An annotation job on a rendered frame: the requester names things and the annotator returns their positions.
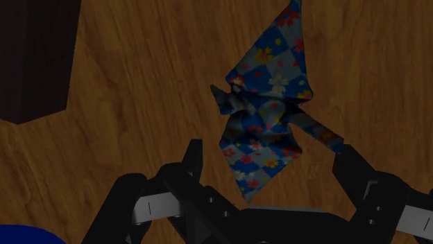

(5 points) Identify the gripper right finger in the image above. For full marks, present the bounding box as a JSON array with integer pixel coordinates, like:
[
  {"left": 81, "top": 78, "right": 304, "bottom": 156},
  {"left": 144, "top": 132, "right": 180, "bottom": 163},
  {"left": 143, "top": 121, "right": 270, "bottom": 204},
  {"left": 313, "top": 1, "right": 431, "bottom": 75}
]
[{"left": 332, "top": 143, "right": 433, "bottom": 244}]

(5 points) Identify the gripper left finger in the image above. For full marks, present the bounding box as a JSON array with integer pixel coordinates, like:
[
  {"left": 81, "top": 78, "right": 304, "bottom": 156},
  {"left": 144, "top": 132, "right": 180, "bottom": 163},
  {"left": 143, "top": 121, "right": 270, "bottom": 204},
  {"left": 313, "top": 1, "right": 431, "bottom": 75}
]
[{"left": 80, "top": 138, "right": 241, "bottom": 244}]

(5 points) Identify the blue floral origami crane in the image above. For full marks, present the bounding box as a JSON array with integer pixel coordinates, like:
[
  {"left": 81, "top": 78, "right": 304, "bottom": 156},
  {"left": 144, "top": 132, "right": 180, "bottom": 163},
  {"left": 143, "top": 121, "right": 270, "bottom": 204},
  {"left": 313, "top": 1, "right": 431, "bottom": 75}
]
[{"left": 210, "top": 0, "right": 345, "bottom": 204}]

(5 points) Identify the blue round object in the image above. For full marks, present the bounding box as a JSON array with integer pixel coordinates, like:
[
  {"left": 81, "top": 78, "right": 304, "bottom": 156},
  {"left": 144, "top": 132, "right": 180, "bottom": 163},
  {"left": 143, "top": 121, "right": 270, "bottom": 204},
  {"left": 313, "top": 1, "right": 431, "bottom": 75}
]
[{"left": 0, "top": 224, "right": 67, "bottom": 244}]

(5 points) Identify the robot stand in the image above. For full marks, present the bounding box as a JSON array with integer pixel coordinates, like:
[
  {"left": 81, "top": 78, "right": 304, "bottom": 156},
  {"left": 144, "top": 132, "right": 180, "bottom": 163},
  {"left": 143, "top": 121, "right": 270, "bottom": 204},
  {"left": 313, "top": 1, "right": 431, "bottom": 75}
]
[{"left": 0, "top": 0, "right": 83, "bottom": 125}]

